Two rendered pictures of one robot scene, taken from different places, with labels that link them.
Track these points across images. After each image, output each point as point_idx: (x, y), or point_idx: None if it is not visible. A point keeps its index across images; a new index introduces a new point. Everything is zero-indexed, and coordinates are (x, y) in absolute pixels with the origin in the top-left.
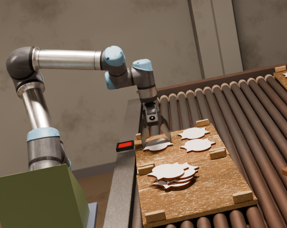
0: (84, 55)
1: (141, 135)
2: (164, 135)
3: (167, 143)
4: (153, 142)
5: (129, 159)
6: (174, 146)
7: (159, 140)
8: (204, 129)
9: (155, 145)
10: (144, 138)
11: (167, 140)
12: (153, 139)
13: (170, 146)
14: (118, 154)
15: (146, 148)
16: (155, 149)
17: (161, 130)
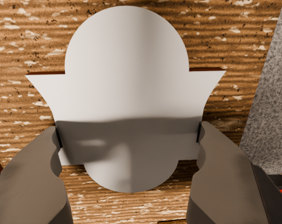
0: None
1: (250, 164)
2: (97, 216)
3: (65, 100)
4: (149, 153)
5: (276, 75)
6: (19, 47)
7: (115, 167)
8: None
9: (143, 100)
10: (219, 146)
11: (57, 127)
12: (144, 206)
13: (50, 65)
14: None
15: (200, 80)
16: (149, 15)
17: (62, 184)
